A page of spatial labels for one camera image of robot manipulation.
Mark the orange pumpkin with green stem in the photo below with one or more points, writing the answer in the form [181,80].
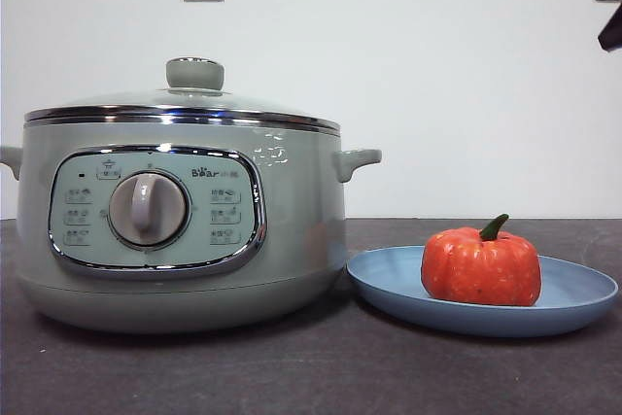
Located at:
[476,269]

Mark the blue round plate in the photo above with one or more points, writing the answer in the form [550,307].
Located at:
[384,284]

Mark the glass lid with green knob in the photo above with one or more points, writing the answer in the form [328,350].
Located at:
[194,75]

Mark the pale green electric steamer pot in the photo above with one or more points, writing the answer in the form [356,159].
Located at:
[301,220]

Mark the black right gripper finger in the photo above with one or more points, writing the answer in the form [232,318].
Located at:
[613,33]

